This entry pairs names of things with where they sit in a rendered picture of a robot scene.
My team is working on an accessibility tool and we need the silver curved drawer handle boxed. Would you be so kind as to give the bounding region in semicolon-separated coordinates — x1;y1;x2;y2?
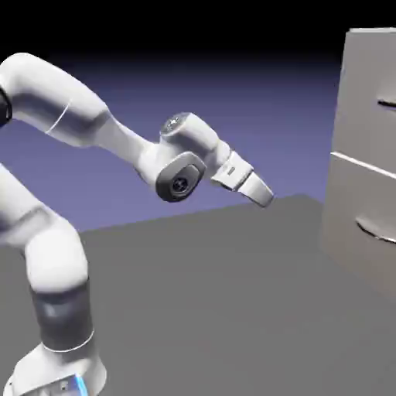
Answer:
355;217;396;244

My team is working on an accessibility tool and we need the grey drawer front with silver handle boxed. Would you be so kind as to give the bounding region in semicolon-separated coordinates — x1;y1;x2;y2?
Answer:
320;152;396;299

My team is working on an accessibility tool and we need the grey drawer front with dark handle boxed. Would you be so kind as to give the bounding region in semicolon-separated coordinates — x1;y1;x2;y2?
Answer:
331;29;396;179

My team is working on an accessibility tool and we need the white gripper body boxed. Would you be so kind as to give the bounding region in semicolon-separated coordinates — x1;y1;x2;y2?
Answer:
238;171;275;208

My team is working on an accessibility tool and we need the grey cabinet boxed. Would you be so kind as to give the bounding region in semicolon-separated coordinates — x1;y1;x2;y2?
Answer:
320;26;396;299

